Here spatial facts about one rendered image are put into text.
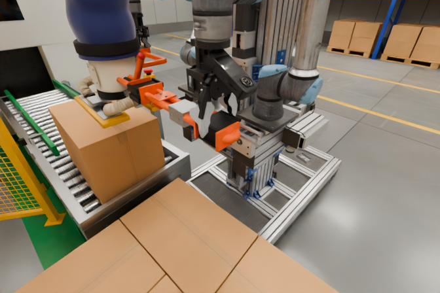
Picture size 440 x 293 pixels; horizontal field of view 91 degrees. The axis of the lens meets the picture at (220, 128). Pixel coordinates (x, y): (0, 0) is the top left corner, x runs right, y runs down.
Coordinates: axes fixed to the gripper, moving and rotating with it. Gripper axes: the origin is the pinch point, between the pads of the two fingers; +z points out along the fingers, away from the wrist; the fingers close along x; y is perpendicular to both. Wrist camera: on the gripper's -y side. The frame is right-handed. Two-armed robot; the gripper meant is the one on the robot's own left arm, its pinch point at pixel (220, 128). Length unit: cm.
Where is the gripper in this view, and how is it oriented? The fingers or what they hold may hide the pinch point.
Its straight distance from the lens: 52.8
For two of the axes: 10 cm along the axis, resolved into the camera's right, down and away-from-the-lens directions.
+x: -7.2, 3.6, -5.9
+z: 0.0, 8.5, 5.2
